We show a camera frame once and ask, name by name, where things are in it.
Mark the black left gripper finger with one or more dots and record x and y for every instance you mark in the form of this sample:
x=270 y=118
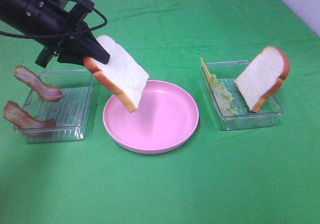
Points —
x=89 y=47
x=71 y=57

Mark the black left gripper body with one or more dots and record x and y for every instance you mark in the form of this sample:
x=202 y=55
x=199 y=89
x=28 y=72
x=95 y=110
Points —
x=56 y=44

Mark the bacon strip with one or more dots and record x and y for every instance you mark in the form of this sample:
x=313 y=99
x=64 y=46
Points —
x=45 y=91
x=21 y=119

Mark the bread slice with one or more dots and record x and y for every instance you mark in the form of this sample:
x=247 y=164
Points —
x=122 y=75
x=263 y=77

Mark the green lettuce leaf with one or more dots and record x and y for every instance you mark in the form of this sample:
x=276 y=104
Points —
x=223 y=97

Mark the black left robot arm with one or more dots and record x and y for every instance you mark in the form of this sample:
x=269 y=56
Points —
x=37 y=19

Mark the left clear plastic tray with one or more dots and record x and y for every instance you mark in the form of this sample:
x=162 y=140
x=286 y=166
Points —
x=71 y=112

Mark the clear plastic tray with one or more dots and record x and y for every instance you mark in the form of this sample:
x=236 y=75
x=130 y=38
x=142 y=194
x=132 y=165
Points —
x=270 y=113
x=71 y=112

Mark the pink round plate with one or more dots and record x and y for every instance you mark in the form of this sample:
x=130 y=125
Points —
x=166 y=118

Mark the yellow cheese slice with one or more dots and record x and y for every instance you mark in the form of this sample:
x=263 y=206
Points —
x=208 y=75

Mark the right clear plastic tray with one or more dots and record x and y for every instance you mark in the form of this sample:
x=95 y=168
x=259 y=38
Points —
x=270 y=113

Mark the green tablecloth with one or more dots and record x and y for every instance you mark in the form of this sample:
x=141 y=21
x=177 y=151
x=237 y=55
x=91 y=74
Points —
x=265 y=175

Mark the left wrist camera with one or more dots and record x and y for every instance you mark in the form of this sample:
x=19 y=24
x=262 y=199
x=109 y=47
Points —
x=79 y=11

